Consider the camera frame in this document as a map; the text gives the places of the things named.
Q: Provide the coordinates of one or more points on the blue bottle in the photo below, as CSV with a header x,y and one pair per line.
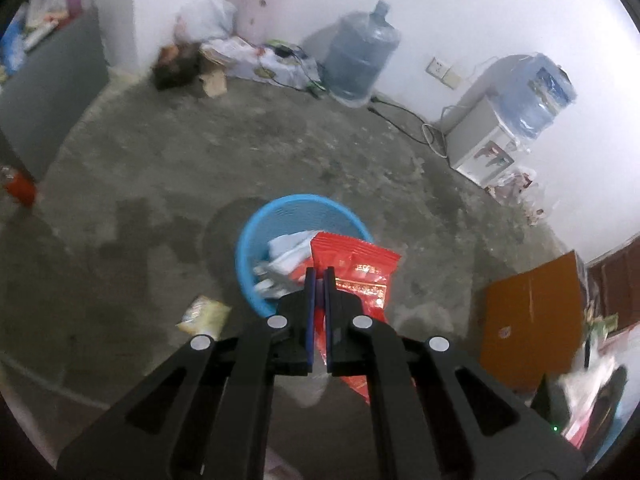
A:
x,y
12,42

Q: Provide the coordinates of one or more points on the red bottle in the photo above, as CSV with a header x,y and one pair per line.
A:
x,y
21,187

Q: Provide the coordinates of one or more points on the silver wrapper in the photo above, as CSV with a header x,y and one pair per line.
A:
x,y
272,280

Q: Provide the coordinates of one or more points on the grey cabinet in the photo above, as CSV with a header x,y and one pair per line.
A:
x,y
55,95

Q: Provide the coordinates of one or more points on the yellow snack wrapper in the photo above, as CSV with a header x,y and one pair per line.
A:
x,y
202,316

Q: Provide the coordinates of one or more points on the pile of snack wrappers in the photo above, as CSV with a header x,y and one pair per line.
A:
x,y
515,187

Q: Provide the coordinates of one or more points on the blue plastic waste basket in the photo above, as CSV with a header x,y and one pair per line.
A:
x,y
300,210

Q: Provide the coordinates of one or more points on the white plastic bag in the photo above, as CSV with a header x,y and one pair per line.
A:
x,y
205,19

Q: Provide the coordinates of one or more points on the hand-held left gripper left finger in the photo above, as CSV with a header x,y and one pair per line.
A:
x,y
310,320

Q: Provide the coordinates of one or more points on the red snack packet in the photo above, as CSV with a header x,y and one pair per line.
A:
x,y
365,270

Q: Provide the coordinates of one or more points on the wall socket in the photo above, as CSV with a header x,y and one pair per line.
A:
x,y
442,71

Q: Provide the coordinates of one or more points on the dark brown bundle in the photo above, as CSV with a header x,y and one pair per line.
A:
x,y
175,66

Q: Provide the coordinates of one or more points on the printed white sack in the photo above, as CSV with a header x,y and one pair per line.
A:
x,y
280,64

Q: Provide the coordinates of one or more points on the white packets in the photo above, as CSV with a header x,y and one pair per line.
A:
x,y
290,252

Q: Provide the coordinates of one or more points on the white pink panel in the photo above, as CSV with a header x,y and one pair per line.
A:
x,y
255,2

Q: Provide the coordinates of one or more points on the white water dispenser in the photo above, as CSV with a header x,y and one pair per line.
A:
x,y
475,145

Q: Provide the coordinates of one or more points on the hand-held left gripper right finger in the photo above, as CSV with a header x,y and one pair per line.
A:
x,y
330,320

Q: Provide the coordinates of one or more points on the brown cardboard box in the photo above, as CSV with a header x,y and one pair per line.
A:
x,y
535,320

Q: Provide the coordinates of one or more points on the brown wooden furniture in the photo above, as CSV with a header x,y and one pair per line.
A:
x,y
617,280

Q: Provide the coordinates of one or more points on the cardboard scrap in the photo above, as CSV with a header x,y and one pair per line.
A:
x,y
215,82

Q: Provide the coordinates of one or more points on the wrapped blue water jug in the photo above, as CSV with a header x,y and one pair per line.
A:
x,y
535,92

